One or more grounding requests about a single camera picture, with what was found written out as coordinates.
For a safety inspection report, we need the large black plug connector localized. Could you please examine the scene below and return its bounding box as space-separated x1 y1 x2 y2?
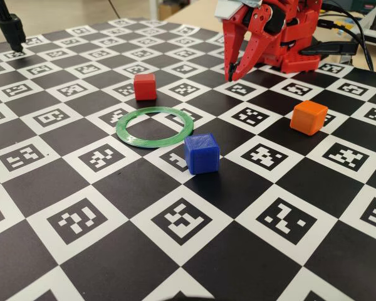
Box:
300 41 360 58

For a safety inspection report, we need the orange cube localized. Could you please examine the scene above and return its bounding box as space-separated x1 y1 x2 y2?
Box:
290 100 329 136

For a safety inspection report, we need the thick black cable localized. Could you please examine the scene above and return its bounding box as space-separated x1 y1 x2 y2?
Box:
321 0 375 71

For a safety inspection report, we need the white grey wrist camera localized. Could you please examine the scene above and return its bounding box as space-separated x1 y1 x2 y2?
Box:
214 0 264 22

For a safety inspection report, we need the red cube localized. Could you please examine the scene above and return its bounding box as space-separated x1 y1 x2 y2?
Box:
133 73 158 102

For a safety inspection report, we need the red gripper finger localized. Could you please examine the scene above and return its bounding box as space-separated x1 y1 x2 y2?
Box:
222 16 246 83
232 29 271 82

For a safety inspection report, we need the blue cube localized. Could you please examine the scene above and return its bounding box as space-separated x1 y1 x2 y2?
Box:
184 132 221 176

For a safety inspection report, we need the green flat ring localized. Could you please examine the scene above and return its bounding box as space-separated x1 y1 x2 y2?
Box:
115 106 196 149

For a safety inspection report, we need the black white marker checkerboard mat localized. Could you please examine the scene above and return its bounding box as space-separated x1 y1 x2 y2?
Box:
0 17 376 301

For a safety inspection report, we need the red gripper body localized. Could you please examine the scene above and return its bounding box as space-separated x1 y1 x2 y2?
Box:
234 0 295 36

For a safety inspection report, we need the small black plug connector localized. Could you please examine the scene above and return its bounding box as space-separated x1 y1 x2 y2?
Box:
318 19 347 31

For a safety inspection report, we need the cardboard box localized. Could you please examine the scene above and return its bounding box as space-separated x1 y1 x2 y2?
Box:
158 0 189 20

